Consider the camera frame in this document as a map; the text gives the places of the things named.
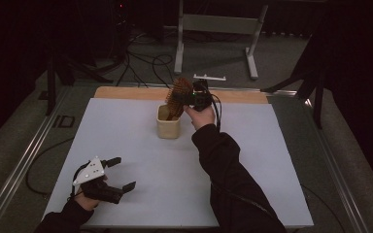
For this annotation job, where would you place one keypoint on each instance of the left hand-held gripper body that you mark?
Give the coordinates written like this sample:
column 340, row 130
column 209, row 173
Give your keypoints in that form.
column 92, row 171

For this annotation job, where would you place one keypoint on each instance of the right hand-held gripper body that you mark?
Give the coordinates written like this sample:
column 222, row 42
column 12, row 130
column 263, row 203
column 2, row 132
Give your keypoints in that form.
column 201, row 98

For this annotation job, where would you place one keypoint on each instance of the cream square cup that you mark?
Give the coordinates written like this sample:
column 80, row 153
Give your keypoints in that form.
column 168, row 129

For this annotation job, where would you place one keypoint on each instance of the person's right hand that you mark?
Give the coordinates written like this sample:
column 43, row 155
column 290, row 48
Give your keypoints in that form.
column 202, row 119

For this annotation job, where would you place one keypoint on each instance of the person's left hand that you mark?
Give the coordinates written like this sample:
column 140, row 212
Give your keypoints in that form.
column 85, row 203

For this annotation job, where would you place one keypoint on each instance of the white metal stand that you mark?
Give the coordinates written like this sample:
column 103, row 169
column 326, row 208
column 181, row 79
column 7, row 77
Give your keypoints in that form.
column 220, row 24

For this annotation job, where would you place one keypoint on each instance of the black tripod stand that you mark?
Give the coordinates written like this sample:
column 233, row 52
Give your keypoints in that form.
column 50, row 84
column 319, row 97

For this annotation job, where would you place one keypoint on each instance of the aluminium floor rail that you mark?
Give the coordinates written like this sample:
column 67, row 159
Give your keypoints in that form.
column 22, row 165
column 336, row 174

